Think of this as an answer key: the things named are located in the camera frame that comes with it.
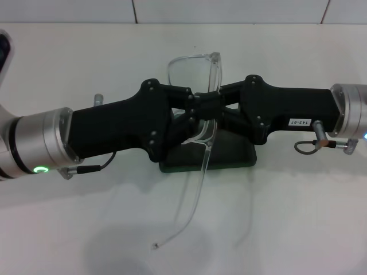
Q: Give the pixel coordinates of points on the silver left gripper connector stub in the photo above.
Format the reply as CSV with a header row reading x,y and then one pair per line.
x,y
99,99

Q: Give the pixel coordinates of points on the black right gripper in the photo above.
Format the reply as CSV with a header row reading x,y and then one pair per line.
x,y
286,106

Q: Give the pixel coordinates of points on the clear plastic glasses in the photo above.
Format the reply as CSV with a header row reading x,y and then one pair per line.
x,y
215,66

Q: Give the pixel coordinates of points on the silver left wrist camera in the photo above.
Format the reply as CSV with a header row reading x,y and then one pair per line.
x,y
7,57

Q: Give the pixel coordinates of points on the silver right gripper connector stub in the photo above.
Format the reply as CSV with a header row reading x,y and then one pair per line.
x,y
319,130

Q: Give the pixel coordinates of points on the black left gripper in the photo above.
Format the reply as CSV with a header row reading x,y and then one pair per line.
x,y
114,129

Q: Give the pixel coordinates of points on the green glasses case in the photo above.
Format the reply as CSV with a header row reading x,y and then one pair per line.
x,y
235,154

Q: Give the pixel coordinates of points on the silver gripper connector stub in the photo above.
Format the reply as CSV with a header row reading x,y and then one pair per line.
x,y
99,99
319,130

